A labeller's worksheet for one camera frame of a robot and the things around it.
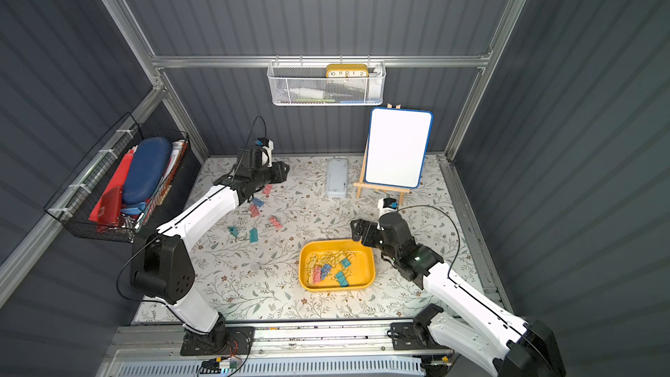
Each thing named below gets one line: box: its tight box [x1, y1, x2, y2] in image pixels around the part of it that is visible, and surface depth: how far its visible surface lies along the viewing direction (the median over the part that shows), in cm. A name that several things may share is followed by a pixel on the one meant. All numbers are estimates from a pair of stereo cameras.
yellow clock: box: [325, 63, 370, 79], surface depth 90 cm
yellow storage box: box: [298, 238, 377, 293], surface depth 88 cm
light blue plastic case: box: [325, 157, 349, 199], surface depth 111 cm
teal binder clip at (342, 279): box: [335, 270, 350, 288], surface depth 85 cm
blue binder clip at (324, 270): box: [320, 263, 332, 281], surface depth 86 cm
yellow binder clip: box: [305, 253, 317, 275], surface depth 88 cm
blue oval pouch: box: [122, 137, 173, 206], surface depth 75 cm
